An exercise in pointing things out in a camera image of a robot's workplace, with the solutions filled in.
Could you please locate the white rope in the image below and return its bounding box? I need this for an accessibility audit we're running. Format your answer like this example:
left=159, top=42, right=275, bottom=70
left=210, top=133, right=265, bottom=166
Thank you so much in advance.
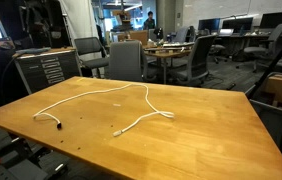
left=32, top=83, right=175, bottom=138

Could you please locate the wooden desk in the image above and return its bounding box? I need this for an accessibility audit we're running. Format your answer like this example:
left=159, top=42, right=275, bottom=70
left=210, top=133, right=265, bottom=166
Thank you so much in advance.
left=143, top=42, right=195, bottom=85

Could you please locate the pile of papers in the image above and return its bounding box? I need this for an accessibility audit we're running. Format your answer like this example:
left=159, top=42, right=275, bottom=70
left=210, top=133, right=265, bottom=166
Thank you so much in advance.
left=146, top=38, right=195, bottom=50

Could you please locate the dark grey office chair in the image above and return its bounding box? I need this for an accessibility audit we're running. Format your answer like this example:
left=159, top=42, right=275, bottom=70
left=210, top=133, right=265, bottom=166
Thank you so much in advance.
left=176, top=34, right=217, bottom=88

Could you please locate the person in dark shirt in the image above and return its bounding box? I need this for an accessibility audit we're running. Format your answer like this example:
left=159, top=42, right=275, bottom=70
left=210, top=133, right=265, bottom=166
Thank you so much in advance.
left=142, top=10, right=157, bottom=30

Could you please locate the grey mesh office chair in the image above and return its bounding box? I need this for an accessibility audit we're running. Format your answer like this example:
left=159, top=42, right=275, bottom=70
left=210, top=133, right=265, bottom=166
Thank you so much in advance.
left=73, top=36, right=111, bottom=79

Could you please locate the white curtain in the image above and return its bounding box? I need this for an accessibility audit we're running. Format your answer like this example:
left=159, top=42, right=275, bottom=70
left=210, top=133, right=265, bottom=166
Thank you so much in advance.
left=59, top=0, right=99, bottom=43

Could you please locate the black computer monitor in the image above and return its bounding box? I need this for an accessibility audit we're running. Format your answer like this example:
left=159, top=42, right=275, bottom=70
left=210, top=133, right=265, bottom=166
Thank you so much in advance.
left=221, top=17, right=254, bottom=33
left=197, top=18, right=221, bottom=34
left=259, top=10, right=282, bottom=30

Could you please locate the metal drawer cabinet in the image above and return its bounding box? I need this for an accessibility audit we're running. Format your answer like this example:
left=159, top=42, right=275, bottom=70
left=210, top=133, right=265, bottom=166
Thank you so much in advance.
left=13, top=48, right=82, bottom=95

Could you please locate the silver laptop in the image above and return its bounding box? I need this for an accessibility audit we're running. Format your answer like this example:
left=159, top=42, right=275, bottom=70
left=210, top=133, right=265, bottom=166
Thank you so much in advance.
left=218, top=28, right=235, bottom=37

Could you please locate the whiteboard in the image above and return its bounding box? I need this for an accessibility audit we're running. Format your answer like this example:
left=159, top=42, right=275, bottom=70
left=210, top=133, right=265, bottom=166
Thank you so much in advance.
left=183, top=0, right=282, bottom=22

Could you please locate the grey bin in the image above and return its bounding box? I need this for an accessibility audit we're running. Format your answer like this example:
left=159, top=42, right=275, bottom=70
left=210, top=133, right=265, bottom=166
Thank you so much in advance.
left=244, top=71, right=282, bottom=164

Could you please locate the black stand frame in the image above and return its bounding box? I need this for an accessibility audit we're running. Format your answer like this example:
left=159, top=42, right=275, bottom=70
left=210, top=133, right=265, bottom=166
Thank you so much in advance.
left=0, top=131, right=72, bottom=180

